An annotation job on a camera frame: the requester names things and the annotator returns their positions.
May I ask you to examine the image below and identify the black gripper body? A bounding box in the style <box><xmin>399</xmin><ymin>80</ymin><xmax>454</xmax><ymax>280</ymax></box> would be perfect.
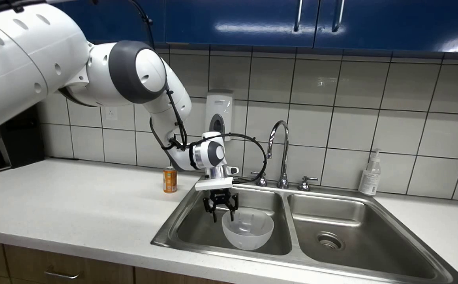
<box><xmin>201</xmin><ymin>187</ymin><xmax>239</xmax><ymax>211</ymax></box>

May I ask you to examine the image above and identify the translucent white plastic bowl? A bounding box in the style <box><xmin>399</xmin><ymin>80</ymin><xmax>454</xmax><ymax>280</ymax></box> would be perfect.
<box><xmin>219</xmin><ymin>206</ymin><xmax>276</xmax><ymax>252</ymax></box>

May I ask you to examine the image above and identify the metal sink drain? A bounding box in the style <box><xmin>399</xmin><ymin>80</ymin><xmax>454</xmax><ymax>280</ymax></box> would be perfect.
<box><xmin>315</xmin><ymin>230</ymin><xmax>345</xmax><ymax>252</ymax></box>

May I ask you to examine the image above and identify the stainless steel double sink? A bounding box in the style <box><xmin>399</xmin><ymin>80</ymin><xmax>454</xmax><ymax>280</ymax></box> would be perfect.
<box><xmin>149</xmin><ymin>175</ymin><xmax>458</xmax><ymax>284</ymax></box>

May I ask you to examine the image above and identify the orange soda can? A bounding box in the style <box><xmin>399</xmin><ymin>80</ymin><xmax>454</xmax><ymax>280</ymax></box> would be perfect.
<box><xmin>162</xmin><ymin>163</ymin><xmax>179</xmax><ymax>193</ymax></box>

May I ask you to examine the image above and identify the chrome gooseneck faucet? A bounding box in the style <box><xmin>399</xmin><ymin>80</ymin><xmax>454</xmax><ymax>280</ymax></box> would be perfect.
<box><xmin>265</xmin><ymin>118</ymin><xmax>291</xmax><ymax>190</ymax></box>

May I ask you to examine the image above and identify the wooden drawer front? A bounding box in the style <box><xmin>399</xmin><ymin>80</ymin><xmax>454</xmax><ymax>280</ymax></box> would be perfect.
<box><xmin>2</xmin><ymin>242</ymin><xmax>135</xmax><ymax>284</ymax></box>

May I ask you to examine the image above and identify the clear pump soap bottle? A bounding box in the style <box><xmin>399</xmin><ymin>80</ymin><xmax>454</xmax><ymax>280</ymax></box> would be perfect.
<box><xmin>356</xmin><ymin>149</ymin><xmax>383</xmax><ymax>198</ymax></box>

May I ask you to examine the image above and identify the blue upper cabinet door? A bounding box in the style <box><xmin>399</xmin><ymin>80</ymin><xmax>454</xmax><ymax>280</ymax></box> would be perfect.
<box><xmin>314</xmin><ymin>0</ymin><xmax>458</xmax><ymax>56</ymax></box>
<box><xmin>53</xmin><ymin>0</ymin><xmax>168</xmax><ymax>50</ymax></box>
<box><xmin>164</xmin><ymin>0</ymin><xmax>320</xmax><ymax>51</ymax></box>

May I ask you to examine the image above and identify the black coffee maker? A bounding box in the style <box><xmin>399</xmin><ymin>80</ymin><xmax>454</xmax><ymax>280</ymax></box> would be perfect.
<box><xmin>0</xmin><ymin>107</ymin><xmax>45</xmax><ymax>175</ymax></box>

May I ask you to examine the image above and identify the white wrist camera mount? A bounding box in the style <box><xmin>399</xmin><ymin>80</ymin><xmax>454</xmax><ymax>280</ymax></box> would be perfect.
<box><xmin>192</xmin><ymin>163</ymin><xmax>239</xmax><ymax>192</ymax></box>

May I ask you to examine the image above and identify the chrome faucet handle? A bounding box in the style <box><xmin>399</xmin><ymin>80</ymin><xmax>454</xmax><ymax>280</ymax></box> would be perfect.
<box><xmin>252</xmin><ymin>170</ymin><xmax>269</xmax><ymax>187</ymax></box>
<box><xmin>296</xmin><ymin>175</ymin><xmax>318</xmax><ymax>192</ymax></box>

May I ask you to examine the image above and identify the white wall soap dispenser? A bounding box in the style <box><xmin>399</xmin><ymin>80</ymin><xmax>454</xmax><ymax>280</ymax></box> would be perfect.
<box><xmin>203</xmin><ymin>92</ymin><xmax>235</xmax><ymax>137</ymax></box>

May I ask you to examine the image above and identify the silver drawer handle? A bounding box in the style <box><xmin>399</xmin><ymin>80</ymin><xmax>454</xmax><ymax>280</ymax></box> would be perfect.
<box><xmin>42</xmin><ymin>268</ymin><xmax>81</xmax><ymax>282</ymax></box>

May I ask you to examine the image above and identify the silver cabinet door handle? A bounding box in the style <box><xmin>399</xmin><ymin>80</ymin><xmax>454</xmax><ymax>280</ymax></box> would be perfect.
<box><xmin>331</xmin><ymin>0</ymin><xmax>348</xmax><ymax>34</ymax></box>
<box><xmin>291</xmin><ymin>0</ymin><xmax>306</xmax><ymax>34</ymax></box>

